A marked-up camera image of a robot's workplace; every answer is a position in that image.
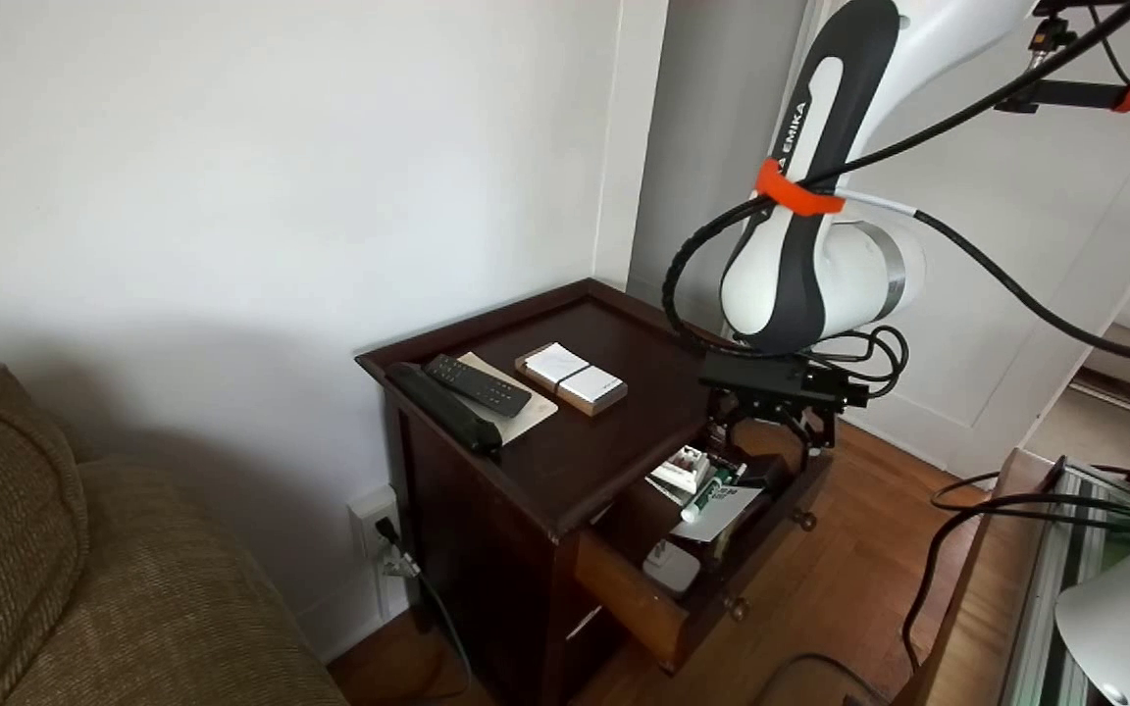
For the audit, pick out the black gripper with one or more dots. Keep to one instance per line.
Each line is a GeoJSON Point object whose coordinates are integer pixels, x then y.
{"type": "Point", "coordinates": [765, 381]}

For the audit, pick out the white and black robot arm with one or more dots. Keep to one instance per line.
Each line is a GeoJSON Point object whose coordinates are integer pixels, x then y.
{"type": "Point", "coordinates": [813, 197]}

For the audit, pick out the black object in drawer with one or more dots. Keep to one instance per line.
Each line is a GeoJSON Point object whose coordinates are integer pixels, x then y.
{"type": "Point", "coordinates": [764, 473]}

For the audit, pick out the brass drawer pull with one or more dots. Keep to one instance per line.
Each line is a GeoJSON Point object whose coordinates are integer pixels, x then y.
{"type": "Point", "coordinates": [738, 608]}
{"type": "Point", "coordinates": [807, 517]}

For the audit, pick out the open wooden drawer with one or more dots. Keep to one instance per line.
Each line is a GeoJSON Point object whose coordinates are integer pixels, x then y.
{"type": "Point", "coordinates": [629, 592]}

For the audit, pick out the small printed white box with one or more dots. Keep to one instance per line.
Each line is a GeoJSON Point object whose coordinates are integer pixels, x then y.
{"type": "Point", "coordinates": [681, 473]}

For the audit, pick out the small white square device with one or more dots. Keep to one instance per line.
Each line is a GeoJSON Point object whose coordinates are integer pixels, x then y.
{"type": "Point", "coordinates": [672, 564]}

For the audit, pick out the dark wooden nightstand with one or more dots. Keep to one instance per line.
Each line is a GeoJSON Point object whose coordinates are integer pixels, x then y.
{"type": "Point", "coordinates": [590, 445]}

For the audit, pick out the white topped card box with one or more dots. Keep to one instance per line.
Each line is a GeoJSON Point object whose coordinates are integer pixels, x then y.
{"type": "Point", "coordinates": [565, 368]}

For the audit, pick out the beige notepad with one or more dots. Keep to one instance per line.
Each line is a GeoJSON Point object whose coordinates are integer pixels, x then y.
{"type": "Point", "coordinates": [531, 415]}

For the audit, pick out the wooden desk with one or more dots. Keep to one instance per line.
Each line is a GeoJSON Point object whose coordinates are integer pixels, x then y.
{"type": "Point", "coordinates": [982, 611]}

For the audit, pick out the wide black remote control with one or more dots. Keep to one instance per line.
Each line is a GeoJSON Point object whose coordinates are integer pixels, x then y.
{"type": "Point", "coordinates": [476, 384]}

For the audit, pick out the white door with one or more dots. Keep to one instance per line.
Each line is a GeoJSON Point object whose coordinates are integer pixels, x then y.
{"type": "Point", "coordinates": [1050, 394]}

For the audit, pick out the long black remote control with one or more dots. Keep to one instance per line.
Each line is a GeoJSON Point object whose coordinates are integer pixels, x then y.
{"type": "Point", "coordinates": [441, 404]}

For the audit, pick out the black bar with orange tape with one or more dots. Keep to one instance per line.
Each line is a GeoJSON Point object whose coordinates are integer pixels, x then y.
{"type": "Point", "coordinates": [1089, 95]}

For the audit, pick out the black tripod head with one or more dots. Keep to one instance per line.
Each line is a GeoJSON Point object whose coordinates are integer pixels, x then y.
{"type": "Point", "coordinates": [1055, 27]}

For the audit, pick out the brown fabric couch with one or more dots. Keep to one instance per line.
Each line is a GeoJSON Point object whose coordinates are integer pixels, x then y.
{"type": "Point", "coordinates": [159, 601]}

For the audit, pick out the white wall outlet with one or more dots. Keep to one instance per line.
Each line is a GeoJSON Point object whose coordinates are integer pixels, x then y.
{"type": "Point", "coordinates": [367, 511]}

